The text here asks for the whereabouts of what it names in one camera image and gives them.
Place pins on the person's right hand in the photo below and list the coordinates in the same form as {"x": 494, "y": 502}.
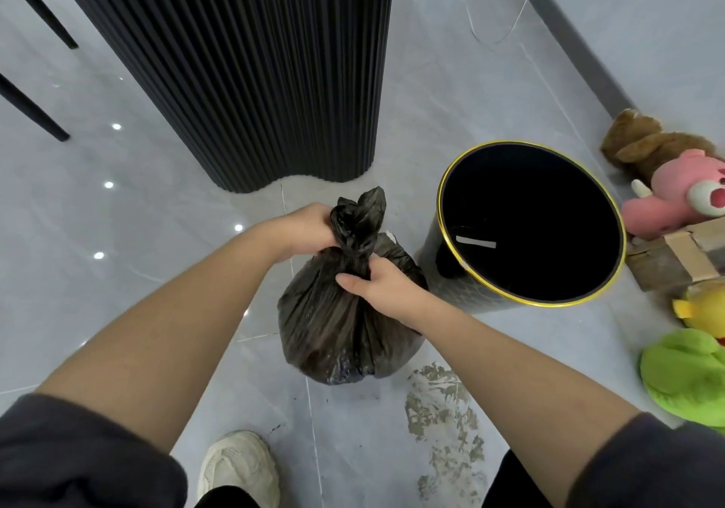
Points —
{"x": 393, "y": 292}

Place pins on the person's left hand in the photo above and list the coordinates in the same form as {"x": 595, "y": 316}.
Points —
{"x": 303, "y": 230}

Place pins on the person's left fingers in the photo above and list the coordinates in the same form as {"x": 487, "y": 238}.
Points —
{"x": 327, "y": 229}

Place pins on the person's right thumb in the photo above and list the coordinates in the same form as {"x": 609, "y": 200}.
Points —
{"x": 354, "y": 283}

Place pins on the black garbage bag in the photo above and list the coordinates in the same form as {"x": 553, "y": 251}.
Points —
{"x": 334, "y": 326}

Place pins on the person's left forearm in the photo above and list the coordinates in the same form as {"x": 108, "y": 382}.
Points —
{"x": 164, "y": 332}

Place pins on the person's right forearm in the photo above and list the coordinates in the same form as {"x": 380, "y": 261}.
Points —
{"x": 527, "y": 394}

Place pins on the white label strip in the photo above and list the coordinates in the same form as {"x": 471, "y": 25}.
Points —
{"x": 476, "y": 242}

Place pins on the black fluted table base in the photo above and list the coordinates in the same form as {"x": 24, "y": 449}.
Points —
{"x": 255, "y": 60}

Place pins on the black gold-rimmed trash can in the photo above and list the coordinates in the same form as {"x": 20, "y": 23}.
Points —
{"x": 538, "y": 224}

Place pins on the white sneaker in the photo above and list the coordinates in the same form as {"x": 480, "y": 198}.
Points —
{"x": 241, "y": 465}

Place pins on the black trousers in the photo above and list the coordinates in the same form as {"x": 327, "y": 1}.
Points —
{"x": 524, "y": 485}

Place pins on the grey baseboard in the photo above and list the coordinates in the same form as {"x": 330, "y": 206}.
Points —
{"x": 572, "y": 43}

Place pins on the black chair leg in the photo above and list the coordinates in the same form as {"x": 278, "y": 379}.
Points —
{"x": 34, "y": 111}
{"x": 39, "y": 6}

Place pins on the taped cardboard box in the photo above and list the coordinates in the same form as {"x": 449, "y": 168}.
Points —
{"x": 674, "y": 258}

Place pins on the brown plush toy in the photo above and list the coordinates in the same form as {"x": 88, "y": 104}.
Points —
{"x": 651, "y": 148}

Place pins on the pink plush bear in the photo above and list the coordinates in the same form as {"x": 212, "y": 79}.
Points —
{"x": 679, "y": 190}

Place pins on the dark grey sweater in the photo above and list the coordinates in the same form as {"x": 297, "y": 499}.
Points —
{"x": 62, "y": 456}

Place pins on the green plush toy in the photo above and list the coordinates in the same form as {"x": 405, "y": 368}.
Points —
{"x": 688, "y": 374}

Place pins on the yellow plush toy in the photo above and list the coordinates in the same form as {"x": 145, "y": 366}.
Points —
{"x": 705, "y": 309}

